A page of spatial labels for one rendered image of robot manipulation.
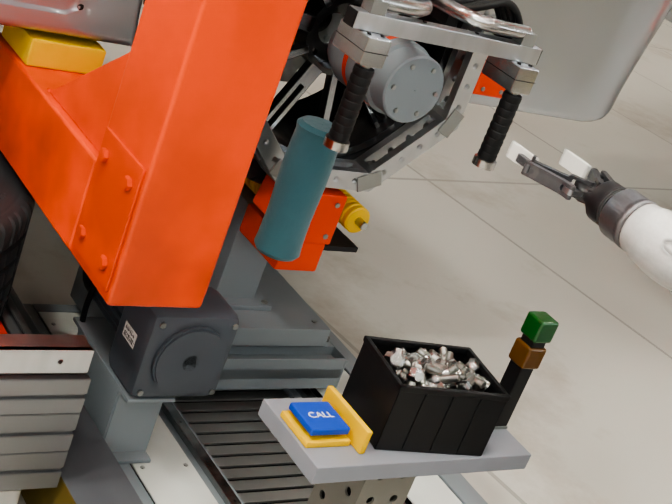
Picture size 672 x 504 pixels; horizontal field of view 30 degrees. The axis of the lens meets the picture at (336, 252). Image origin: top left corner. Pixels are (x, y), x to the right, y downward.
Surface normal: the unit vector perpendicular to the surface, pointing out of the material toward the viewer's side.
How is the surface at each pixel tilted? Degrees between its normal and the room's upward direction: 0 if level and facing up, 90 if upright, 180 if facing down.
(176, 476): 0
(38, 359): 90
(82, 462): 0
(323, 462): 0
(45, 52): 90
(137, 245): 90
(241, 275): 90
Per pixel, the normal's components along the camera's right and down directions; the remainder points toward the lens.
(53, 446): 0.50, 0.50
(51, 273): 0.33, -0.87
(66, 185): -0.80, -0.05
